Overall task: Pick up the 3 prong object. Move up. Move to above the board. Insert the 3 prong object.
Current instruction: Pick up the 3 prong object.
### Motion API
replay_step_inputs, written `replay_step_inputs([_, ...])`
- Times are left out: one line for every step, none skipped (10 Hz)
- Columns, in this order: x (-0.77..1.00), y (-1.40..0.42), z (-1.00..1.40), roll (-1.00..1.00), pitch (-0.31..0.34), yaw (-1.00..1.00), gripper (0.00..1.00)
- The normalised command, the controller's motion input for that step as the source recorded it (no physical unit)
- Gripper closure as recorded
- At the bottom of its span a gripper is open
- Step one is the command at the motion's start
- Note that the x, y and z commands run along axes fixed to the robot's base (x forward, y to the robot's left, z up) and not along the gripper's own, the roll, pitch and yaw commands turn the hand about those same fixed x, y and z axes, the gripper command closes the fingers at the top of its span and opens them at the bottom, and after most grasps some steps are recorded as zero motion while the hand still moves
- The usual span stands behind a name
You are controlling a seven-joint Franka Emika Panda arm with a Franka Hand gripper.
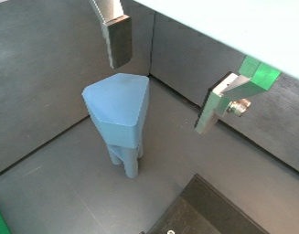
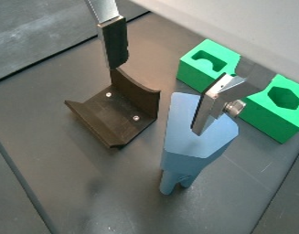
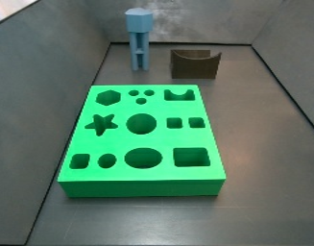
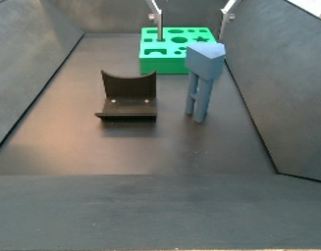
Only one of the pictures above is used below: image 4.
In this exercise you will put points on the blue three prong object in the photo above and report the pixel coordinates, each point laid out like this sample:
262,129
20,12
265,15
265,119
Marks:
205,59

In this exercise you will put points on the black curved holder stand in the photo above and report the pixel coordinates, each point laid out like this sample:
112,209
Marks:
130,97

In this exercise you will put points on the green shape sorter board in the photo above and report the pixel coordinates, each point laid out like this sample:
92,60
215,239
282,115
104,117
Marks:
162,56

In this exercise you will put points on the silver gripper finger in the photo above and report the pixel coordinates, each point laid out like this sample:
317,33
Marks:
155,16
225,11

